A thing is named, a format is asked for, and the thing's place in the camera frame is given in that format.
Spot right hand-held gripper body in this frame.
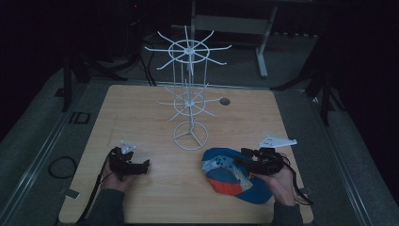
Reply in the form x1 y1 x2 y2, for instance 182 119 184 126
247 135 298 177

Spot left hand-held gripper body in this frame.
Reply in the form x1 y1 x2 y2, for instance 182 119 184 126
107 140 143 183

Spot blue and orange cap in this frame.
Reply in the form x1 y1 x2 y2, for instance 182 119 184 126
200 147 274 205

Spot person's left hand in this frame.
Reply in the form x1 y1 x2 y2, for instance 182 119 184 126
101 160 139 193

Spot person's right hand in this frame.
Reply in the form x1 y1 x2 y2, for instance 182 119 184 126
254 153 297 207

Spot black floor socket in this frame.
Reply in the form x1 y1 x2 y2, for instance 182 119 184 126
68 111 92 125

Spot black tripod stand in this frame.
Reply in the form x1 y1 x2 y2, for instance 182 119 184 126
271 46 346 127
61 51 129 113

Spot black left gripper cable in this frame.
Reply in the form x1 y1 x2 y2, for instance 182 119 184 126
75 151 115 224

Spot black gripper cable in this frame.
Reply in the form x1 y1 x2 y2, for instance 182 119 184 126
75 151 115 224
280 155 315 207

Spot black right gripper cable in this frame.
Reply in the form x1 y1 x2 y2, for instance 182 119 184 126
280 155 315 207

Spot black cable loop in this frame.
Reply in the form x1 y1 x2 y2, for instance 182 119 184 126
47 155 78 180

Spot white wire display rack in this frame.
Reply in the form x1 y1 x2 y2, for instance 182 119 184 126
144 24 232 152

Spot black floor cables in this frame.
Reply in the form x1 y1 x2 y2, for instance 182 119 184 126
136 34 158 88

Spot white desk frame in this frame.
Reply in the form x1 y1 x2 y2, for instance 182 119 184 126
189 0 279 79

